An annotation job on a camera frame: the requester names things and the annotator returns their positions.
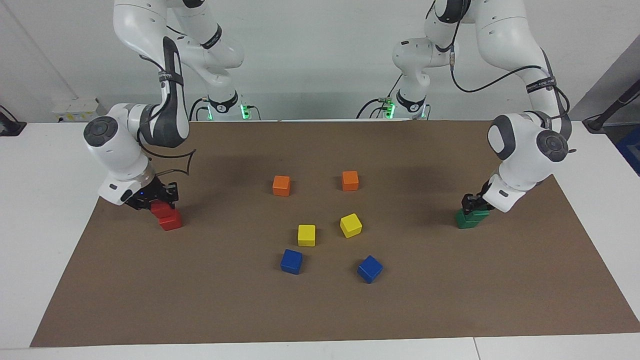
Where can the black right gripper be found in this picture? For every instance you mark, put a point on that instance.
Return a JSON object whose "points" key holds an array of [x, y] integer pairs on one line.
{"points": [[152, 192]]}

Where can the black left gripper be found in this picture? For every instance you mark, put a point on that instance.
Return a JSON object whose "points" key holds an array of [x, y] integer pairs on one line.
{"points": [[470, 199]]}

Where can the red wooden block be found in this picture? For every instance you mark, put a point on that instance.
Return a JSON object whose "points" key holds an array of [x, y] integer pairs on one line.
{"points": [[172, 223], [160, 210]]}

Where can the green wooden block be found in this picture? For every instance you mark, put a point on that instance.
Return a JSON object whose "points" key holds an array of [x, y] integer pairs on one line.
{"points": [[465, 225], [479, 215]]}

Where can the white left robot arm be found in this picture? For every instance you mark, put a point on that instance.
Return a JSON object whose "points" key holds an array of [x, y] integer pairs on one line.
{"points": [[525, 150]]}

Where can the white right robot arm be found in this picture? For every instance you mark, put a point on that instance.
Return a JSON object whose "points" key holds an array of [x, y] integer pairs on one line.
{"points": [[115, 145]]}

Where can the brown table mat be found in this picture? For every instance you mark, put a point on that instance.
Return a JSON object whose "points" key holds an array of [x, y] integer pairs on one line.
{"points": [[450, 300]]}

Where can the blue wooden block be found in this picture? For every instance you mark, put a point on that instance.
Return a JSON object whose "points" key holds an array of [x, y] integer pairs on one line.
{"points": [[291, 261], [370, 269]]}

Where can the yellow wooden block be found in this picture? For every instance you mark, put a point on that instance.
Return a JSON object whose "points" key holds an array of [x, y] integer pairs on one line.
{"points": [[351, 225], [306, 235]]}

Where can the orange wooden block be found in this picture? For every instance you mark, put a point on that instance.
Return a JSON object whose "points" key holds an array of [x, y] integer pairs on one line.
{"points": [[350, 181], [281, 186]]}

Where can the white power strip box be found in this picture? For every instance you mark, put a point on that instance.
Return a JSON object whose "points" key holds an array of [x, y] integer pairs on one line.
{"points": [[75, 107]]}

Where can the green terminal connector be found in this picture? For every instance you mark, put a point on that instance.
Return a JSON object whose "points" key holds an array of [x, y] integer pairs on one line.
{"points": [[384, 101]]}

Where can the black stand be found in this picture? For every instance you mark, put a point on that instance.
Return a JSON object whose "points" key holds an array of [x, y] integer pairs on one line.
{"points": [[597, 122]]}

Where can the black table clamp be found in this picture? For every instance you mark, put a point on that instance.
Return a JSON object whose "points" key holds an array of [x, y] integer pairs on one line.
{"points": [[12, 127]]}

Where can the blue crate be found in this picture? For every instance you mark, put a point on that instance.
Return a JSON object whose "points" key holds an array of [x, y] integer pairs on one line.
{"points": [[632, 150]]}

